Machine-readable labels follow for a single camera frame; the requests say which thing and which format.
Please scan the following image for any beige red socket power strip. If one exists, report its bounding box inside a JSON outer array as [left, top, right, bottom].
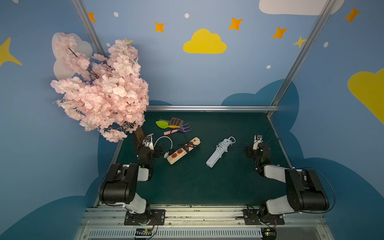
[[167, 137, 201, 165]]

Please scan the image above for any small white adapter strip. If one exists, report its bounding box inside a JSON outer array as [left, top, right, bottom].
[[206, 137, 236, 168]]

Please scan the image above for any black power cord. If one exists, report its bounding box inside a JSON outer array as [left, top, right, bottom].
[[179, 131, 200, 152]]

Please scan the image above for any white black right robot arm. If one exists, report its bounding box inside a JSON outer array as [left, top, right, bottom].
[[244, 141, 330, 217]]

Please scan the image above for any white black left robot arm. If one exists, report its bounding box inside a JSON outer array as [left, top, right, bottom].
[[99, 137, 163, 218]]

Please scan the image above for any brown artificial tree trunk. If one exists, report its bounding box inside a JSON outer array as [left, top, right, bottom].
[[134, 127, 146, 145]]

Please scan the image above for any green yellow toy trowel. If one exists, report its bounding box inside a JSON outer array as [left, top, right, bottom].
[[156, 121, 180, 129]]

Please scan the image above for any brown slotted toy scoop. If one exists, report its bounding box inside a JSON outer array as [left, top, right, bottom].
[[159, 117, 184, 127]]

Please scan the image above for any purple pink toy rake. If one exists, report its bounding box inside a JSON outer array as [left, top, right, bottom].
[[164, 124, 192, 136]]

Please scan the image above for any pink blossom artificial tree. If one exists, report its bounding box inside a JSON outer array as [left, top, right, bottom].
[[51, 33, 149, 143]]

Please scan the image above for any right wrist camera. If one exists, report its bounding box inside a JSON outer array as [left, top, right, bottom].
[[253, 135, 263, 150]]

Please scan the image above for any horizontal aluminium frame rail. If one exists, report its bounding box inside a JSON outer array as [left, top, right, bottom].
[[147, 106, 279, 113]]

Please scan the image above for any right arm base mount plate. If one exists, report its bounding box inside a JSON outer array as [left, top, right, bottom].
[[242, 208, 285, 226]]

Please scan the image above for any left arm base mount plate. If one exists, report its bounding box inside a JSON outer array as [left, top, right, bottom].
[[124, 209, 166, 226]]

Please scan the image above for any front aluminium rail base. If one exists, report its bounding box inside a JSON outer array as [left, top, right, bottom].
[[75, 205, 334, 240]]

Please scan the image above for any right vertical aluminium post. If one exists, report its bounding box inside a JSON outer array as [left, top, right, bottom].
[[267, 0, 337, 119]]

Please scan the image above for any vertical aluminium post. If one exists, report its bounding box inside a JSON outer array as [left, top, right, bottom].
[[267, 0, 337, 119], [71, 0, 106, 55]]

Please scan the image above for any left vertical aluminium post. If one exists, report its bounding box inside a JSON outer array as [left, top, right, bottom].
[[71, 0, 106, 55]]

